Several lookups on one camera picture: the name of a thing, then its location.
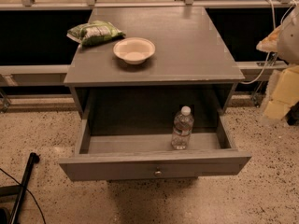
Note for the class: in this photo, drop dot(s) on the grey wooden cabinet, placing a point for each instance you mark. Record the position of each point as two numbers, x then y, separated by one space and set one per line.
188 50

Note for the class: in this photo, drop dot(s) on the metal railing frame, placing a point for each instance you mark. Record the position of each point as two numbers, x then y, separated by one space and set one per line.
35 50

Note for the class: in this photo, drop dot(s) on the round metal drawer knob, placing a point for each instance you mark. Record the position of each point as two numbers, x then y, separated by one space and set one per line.
158 173

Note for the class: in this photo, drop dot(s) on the clear plastic water bottle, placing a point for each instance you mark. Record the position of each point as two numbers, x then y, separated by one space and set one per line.
182 128

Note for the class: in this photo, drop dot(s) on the green snack bag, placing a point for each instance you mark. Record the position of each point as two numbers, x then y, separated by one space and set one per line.
94 33

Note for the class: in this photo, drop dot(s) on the open grey top drawer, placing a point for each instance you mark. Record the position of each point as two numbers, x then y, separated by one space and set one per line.
129 157

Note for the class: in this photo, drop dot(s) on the black stand leg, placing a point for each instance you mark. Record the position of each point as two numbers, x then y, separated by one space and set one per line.
18 191

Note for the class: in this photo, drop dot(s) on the white paper bowl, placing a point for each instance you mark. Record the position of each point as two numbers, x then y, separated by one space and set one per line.
134 50

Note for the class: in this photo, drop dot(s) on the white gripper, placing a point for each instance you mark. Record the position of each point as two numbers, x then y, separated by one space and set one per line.
290 42

